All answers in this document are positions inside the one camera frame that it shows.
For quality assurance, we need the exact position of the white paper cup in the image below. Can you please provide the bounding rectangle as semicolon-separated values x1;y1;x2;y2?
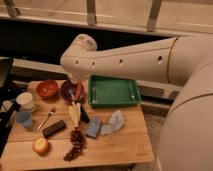
16;92;36;112

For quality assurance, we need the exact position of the wooden cutting board table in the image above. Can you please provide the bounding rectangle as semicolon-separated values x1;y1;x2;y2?
0;79;155;171

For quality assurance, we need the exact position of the dark red grape bunch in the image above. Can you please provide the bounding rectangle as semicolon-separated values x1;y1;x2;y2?
63;127;86;161

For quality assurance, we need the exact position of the blue sponge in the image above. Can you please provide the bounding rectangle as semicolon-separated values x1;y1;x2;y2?
86;117;101;139

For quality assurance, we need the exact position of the red yellow apple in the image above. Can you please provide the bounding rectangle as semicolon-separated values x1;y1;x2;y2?
33;138;49;155

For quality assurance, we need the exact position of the green plastic tray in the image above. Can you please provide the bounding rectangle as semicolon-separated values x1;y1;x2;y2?
88;75;141;108

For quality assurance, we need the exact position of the purple bowl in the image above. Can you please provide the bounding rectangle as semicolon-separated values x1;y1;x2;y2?
60;80;84;103

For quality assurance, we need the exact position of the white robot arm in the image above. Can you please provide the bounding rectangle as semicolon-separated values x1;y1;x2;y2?
60;34;213;171

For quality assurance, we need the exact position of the metal fork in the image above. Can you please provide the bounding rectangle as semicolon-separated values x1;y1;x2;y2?
34;108;56;133

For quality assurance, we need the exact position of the yellow banana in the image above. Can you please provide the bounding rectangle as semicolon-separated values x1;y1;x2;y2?
68;103;81;127

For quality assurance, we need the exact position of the grey blue cloth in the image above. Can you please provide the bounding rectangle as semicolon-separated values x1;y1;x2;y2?
100;110;125;136

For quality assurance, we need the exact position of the red bowl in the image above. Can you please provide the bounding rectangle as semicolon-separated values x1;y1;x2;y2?
36;80;58;99

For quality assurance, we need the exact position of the blue plastic cup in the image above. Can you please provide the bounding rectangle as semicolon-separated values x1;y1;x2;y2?
16;111;33;128

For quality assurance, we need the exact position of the black handled utensil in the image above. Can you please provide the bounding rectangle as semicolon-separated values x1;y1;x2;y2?
75;99;90;123

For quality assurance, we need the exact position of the black rectangular block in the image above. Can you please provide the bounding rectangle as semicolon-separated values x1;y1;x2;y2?
42;120;66;138

